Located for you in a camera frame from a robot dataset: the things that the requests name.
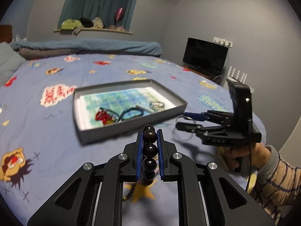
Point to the black cloth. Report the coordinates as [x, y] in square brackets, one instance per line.
[86, 22]

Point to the person's right hand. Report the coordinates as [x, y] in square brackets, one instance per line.
[225, 156]

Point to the green cloth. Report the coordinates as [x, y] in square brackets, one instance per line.
[70, 24]

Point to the windowsill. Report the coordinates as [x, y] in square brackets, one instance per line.
[94, 30]

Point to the blue blanket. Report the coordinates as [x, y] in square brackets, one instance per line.
[94, 46]

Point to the beige cloth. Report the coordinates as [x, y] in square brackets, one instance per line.
[97, 23]

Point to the teal curtain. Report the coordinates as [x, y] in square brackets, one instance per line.
[98, 2]

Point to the white router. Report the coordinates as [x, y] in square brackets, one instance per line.
[238, 74]

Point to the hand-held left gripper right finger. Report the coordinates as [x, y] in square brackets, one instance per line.
[160, 160]

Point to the white wall power strip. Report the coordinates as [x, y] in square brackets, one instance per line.
[223, 42]

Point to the wooden television stand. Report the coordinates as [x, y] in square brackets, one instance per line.
[199, 73]

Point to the grey quilt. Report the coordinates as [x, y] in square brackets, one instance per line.
[47, 54]

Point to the person's right forearm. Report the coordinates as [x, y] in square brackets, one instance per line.
[277, 183]

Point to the cartoon printed bed sheet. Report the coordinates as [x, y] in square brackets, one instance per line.
[58, 164]

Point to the grey-blue pillow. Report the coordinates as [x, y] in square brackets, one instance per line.
[9, 61]

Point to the wooden headboard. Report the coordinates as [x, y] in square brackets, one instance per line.
[5, 34]

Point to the grey cardboard box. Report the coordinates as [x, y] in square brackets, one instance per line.
[117, 129]

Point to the pink plush item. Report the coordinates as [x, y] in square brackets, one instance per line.
[116, 27]

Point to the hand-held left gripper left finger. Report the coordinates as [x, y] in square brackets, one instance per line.
[139, 160]

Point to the white plastic bag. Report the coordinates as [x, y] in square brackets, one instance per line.
[16, 37]

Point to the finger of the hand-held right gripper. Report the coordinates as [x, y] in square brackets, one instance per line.
[185, 127]
[195, 116]

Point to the pink balloon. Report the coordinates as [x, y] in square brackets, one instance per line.
[119, 14]

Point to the black television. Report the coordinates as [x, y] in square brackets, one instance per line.
[204, 54]

